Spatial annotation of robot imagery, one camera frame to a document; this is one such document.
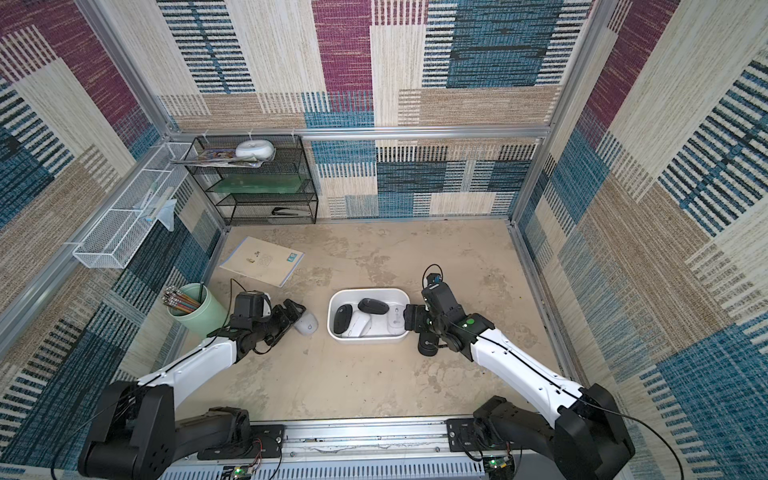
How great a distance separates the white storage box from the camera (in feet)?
2.98

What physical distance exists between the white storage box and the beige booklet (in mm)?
236

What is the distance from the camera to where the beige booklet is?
1072mm
